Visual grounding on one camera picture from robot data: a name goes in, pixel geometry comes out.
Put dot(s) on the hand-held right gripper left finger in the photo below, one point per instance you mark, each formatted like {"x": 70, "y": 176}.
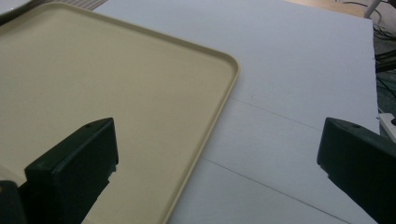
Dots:
{"x": 71, "y": 161}

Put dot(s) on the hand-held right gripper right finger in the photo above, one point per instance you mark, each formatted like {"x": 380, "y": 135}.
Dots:
{"x": 361, "y": 158}

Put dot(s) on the white power strip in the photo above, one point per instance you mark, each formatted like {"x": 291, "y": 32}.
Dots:
{"x": 388, "y": 123}

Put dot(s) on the beige plastic tray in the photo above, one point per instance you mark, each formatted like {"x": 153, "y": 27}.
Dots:
{"x": 118, "y": 81}

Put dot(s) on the white metal stand leg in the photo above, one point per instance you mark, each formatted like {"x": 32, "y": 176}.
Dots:
{"x": 371, "y": 8}

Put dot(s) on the striped mat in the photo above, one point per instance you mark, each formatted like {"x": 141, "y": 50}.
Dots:
{"x": 85, "y": 3}

